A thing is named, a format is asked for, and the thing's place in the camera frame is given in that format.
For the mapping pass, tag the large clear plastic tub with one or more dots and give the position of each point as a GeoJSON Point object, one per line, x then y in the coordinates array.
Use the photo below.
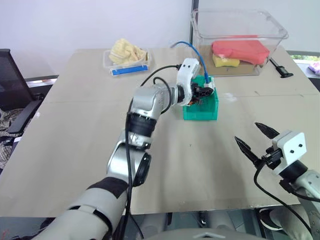
{"type": "Point", "coordinates": [240, 40]}

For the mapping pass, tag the black office chair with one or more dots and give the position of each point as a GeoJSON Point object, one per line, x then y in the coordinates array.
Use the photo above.
{"type": "Point", "coordinates": [15, 82]}

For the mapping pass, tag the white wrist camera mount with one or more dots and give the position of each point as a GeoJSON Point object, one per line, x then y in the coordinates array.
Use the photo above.
{"type": "Point", "coordinates": [291, 147]}
{"type": "Point", "coordinates": [186, 75]}

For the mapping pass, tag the dark rounded white-rimmed shape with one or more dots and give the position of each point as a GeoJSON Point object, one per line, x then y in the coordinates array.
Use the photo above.
{"type": "Point", "coordinates": [271, 217]}

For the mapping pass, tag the green plastic bin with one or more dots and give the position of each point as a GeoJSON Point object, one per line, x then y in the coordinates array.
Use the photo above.
{"type": "Point", "coordinates": [201, 110]}

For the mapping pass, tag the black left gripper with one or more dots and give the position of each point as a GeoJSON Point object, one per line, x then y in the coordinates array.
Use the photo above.
{"type": "Point", "coordinates": [195, 93]}

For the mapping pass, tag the yellow crumpled cloth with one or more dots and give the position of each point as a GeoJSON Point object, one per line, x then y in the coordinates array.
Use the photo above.
{"type": "Point", "coordinates": [127, 53]}

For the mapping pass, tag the grey robot torso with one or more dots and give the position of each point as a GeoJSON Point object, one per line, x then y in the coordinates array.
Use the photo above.
{"type": "Point", "coordinates": [207, 235]}

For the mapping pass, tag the plaid fabric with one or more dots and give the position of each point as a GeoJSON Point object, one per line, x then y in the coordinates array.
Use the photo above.
{"type": "Point", "coordinates": [6, 147]}

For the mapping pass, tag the yellow sponge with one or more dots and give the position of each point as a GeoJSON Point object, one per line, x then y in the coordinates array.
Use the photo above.
{"type": "Point", "coordinates": [225, 62]}

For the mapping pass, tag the pink patterned object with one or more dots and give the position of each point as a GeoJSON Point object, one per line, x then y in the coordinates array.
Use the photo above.
{"type": "Point", "coordinates": [315, 67]}

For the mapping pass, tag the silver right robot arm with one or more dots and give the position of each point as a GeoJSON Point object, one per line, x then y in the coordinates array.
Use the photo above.
{"type": "Point", "coordinates": [306, 182]}

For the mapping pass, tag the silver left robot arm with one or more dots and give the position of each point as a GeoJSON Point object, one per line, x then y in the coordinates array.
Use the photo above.
{"type": "Point", "coordinates": [147, 102]}

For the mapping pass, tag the black hand tool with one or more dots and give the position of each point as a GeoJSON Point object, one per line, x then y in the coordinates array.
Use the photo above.
{"type": "Point", "coordinates": [281, 68]}

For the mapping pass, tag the red folded cloth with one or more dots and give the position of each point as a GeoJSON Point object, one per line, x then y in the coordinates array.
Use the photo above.
{"type": "Point", "coordinates": [240, 51]}

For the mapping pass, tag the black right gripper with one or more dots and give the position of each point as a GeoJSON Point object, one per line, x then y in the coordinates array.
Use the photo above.
{"type": "Point", "coordinates": [273, 157]}

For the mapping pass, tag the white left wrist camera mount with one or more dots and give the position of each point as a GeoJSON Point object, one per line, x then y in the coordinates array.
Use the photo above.
{"type": "Point", "coordinates": [186, 75]}

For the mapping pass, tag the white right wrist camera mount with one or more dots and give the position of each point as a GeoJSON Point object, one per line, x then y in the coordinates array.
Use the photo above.
{"type": "Point", "coordinates": [291, 147]}

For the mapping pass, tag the small clear plastic container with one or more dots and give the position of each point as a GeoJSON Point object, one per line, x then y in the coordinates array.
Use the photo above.
{"type": "Point", "coordinates": [125, 65]}

